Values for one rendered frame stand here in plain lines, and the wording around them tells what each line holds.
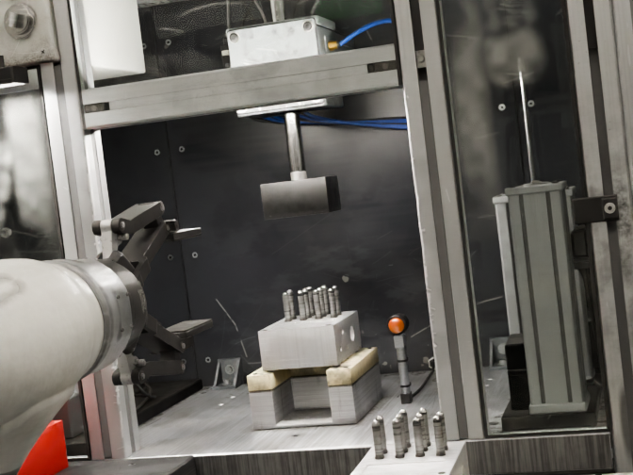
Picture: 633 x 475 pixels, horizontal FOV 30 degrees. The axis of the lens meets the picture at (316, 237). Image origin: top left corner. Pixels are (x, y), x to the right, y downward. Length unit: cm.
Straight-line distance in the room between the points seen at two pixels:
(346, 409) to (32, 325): 72
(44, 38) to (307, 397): 54
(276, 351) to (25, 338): 72
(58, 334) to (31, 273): 5
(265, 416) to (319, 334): 12
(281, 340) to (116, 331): 58
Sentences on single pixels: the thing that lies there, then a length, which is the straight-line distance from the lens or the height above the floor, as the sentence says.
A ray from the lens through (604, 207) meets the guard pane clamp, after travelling 123.
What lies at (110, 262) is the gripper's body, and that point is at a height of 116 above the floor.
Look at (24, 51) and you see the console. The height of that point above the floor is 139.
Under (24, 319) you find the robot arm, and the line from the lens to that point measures 75.
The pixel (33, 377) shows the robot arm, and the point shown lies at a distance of 75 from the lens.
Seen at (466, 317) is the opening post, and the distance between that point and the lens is 126.
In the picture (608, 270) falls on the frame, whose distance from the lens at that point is 124.
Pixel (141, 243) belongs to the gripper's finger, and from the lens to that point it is 102.
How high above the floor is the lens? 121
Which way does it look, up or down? 3 degrees down
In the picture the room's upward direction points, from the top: 7 degrees counter-clockwise
